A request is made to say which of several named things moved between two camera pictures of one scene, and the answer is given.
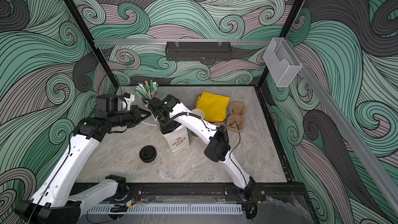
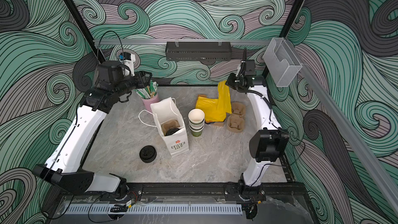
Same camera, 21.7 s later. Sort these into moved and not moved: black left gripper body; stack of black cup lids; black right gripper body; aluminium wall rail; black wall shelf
Moved: black left gripper body; black right gripper body
Not moved: stack of black cup lids; aluminium wall rail; black wall shelf
